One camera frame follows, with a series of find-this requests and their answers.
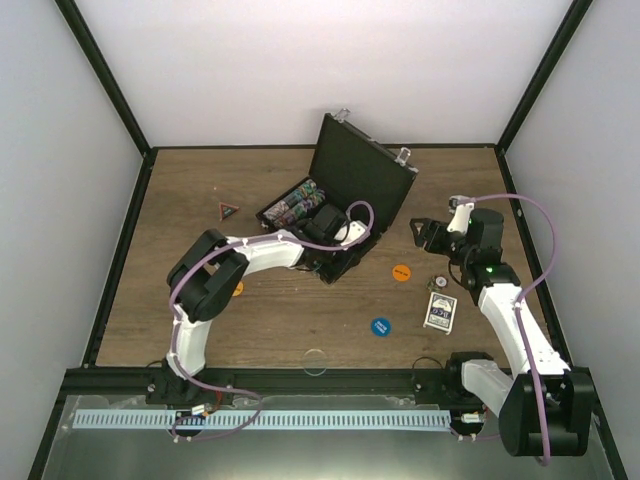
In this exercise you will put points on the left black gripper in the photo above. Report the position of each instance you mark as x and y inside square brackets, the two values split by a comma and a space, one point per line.
[341, 267]

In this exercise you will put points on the blue boxed card deck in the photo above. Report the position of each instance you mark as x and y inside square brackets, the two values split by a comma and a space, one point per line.
[440, 312]

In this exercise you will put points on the black frame post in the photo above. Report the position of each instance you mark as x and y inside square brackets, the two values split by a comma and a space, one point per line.
[91, 50]
[560, 41]

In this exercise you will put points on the orange blind button left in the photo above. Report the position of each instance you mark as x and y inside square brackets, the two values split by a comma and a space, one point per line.
[238, 289]

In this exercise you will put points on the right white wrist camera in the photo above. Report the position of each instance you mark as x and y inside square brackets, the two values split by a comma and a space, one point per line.
[460, 207]

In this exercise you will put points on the orange big blind button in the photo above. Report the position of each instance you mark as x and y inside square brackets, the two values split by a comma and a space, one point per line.
[401, 273]

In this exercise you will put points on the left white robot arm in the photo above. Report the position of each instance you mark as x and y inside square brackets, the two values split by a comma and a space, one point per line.
[204, 281]

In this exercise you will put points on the right black frame post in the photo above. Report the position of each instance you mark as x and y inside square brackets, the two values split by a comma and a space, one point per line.
[560, 41]

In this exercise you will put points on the red triangular all-in marker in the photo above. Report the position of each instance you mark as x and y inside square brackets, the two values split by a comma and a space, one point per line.
[226, 210]

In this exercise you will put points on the chip row in case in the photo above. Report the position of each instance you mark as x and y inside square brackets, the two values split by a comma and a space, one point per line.
[300, 210]
[303, 191]

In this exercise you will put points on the clear round lens disc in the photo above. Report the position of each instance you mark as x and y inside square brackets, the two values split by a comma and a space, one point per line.
[314, 362]

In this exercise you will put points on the upper chip row in case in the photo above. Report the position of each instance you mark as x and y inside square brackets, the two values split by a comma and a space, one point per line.
[303, 191]

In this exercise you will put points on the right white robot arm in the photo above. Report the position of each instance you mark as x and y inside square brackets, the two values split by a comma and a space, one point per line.
[543, 407]

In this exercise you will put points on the light blue slotted cable duct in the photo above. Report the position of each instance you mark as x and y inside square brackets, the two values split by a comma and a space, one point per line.
[401, 420]

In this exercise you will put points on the left black frame post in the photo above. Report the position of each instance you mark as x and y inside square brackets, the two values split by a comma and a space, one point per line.
[91, 50]

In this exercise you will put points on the black poker set case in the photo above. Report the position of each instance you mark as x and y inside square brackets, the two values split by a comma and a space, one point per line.
[349, 166]

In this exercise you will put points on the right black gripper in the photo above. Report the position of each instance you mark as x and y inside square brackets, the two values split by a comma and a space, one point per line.
[420, 240]

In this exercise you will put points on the blue small blind button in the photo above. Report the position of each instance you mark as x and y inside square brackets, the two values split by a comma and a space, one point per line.
[381, 327]

